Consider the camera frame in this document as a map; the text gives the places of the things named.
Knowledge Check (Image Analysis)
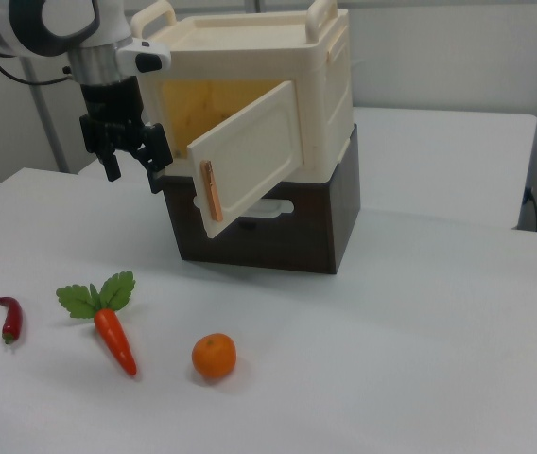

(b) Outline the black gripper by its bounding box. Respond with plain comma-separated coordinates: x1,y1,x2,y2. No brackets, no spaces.
78,75,174,195

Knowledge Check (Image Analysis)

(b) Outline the cream cabinet door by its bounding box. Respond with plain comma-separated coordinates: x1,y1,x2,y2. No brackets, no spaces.
185,79,307,240

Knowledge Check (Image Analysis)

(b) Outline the cream plastic cabinet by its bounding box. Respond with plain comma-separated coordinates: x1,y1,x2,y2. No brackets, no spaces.
130,0,355,186

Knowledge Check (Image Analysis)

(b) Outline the toy carrot with leaves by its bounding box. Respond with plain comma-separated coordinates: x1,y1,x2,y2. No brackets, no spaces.
55,270,138,377

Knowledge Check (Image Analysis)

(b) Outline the dark brown box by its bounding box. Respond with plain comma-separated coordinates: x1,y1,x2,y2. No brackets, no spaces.
161,123,362,276

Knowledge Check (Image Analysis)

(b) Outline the red chili pepper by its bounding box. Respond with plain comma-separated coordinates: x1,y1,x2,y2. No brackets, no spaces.
0,295,24,345

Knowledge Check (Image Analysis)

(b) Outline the orange tangerine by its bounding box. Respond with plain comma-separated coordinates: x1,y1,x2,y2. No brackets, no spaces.
190,332,237,380

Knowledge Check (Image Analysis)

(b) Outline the copper door handle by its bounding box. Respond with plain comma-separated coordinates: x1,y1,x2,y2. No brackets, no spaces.
199,159,225,223

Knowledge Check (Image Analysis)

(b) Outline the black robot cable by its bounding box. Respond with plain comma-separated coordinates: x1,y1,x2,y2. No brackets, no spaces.
0,52,72,87

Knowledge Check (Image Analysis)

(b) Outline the black wall cable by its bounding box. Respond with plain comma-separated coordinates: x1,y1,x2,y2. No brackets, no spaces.
525,187,537,233

